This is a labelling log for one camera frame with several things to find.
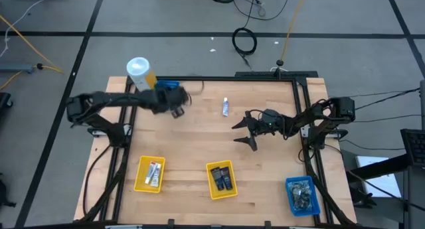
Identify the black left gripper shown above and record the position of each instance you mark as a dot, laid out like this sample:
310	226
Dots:
164	99

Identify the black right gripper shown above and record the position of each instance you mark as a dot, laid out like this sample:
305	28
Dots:
269	126

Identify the yellow plastic basket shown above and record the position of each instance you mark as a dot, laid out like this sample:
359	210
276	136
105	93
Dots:
141	186
216	195

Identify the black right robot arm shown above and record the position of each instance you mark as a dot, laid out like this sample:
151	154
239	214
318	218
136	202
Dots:
308	117

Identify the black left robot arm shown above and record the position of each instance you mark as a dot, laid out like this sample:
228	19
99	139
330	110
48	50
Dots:
116	99

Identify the blue plastic basket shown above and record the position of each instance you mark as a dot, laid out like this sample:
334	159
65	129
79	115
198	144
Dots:
314	207
167	84

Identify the white yellow wipes canister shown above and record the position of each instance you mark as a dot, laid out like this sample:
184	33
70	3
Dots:
141	73

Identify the black stand foot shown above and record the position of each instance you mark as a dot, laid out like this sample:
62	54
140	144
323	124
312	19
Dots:
363	197

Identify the dark grey desk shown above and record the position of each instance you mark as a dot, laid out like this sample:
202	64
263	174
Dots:
378	167

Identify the white board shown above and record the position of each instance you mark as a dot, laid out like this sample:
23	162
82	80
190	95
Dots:
385	187

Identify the black keyboard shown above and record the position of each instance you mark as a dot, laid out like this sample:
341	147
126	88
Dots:
415	146

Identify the grey floor base bar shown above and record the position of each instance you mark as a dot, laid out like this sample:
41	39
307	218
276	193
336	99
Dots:
16	68

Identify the black chair base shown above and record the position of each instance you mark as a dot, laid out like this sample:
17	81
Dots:
4	103

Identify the black floor object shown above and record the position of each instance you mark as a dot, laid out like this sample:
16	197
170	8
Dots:
3	192

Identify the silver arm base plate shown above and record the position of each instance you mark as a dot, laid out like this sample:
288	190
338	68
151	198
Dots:
94	132
305	132

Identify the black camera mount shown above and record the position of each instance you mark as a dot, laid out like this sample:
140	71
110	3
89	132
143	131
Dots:
280	62

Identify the grey post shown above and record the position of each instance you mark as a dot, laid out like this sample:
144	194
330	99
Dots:
422	99

